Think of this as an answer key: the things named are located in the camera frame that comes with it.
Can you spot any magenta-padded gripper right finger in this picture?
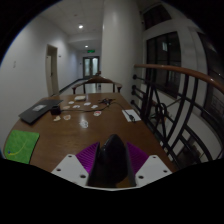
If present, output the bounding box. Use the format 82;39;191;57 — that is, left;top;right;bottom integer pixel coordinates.
126;141;173;188

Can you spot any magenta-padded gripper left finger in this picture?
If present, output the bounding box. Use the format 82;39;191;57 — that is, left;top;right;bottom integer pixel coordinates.
51;141;101;188

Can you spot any black computer mouse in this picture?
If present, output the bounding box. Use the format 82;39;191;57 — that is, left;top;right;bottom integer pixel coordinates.
87;133;134;188

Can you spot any green mouse pad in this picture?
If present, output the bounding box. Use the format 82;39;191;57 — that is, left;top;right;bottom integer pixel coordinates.
3;129;41;165

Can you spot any white round sticker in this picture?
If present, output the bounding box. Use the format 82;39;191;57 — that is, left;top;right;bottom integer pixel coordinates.
79;119;90;129

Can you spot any white paper card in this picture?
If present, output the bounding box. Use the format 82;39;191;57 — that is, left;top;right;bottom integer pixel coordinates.
121;108;142;123

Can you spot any small black block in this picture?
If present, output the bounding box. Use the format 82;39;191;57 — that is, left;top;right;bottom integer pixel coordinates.
50;105;62;116

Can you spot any black laptop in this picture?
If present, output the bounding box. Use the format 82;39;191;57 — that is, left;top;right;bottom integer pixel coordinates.
18;98;64;126

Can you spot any white flat box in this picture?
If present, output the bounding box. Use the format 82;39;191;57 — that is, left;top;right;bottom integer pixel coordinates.
73;94;87;102

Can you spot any black railing with wooden handrail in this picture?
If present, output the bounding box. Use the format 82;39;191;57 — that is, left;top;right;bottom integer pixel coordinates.
131;63;224;169

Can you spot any wooden armchair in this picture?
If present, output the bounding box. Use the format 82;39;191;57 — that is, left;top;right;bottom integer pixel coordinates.
71;75;124;95

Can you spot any white side door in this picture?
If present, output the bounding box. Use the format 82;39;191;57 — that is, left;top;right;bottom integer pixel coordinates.
45;43;60;98

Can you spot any glass double door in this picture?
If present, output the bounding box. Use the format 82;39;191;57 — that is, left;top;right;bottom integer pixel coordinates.
82;56;101;80

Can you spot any dark framed window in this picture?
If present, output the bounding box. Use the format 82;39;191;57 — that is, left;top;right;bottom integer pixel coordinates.
145;31;183;100

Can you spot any black cable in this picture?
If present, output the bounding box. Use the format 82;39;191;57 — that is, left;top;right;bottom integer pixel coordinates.
60;97;136;122

